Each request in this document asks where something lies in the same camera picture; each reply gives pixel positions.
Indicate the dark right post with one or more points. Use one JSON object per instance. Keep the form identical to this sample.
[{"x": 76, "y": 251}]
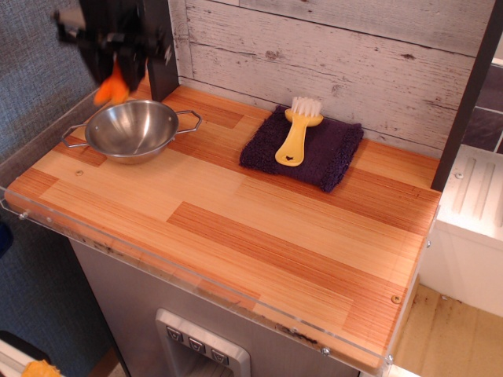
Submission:
[{"x": 471, "y": 94}]

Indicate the orange object bottom left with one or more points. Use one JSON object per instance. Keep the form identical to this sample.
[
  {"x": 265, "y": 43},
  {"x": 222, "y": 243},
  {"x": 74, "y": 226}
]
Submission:
[{"x": 40, "y": 369}]

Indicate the steel bowl with handles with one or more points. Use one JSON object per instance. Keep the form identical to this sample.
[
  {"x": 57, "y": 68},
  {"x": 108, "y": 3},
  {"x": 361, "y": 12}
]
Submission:
[{"x": 132, "y": 132}]

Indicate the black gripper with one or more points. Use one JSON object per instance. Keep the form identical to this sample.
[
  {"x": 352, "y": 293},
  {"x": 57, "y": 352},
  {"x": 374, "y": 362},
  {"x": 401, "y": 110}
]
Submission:
[{"x": 103, "y": 29}]

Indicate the yellow scrub brush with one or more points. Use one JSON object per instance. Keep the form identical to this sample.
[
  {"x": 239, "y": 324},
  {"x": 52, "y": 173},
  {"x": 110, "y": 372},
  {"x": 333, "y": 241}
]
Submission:
[{"x": 305, "y": 112}]

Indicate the grey toy fridge cabinet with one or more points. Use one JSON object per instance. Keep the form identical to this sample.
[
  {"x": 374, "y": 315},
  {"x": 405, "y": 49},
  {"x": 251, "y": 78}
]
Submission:
[{"x": 165, "y": 325}]

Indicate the dark left post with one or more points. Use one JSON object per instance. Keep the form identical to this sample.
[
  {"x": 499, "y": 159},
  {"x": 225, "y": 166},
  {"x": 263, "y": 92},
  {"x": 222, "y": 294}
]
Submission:
[{"x": 163, "y": 72}]

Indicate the dark post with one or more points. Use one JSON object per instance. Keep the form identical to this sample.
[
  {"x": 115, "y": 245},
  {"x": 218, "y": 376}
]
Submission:
[
  {"x": 163, "y": 72},
  {"x": 471, "y": 94}
]

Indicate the white toy sink unit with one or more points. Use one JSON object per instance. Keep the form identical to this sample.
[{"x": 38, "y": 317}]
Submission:
[{"x": 463, "y": 256}]

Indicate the clear acrylic edge guard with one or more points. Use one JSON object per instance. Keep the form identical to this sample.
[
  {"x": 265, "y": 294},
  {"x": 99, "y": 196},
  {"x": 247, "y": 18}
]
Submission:
[{"x": 331, "y": 271}]

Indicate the purple folded cloth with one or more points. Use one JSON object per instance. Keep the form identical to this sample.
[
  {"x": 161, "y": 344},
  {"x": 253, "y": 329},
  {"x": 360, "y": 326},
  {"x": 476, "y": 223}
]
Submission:
[{"x": 328, "y": 150}]

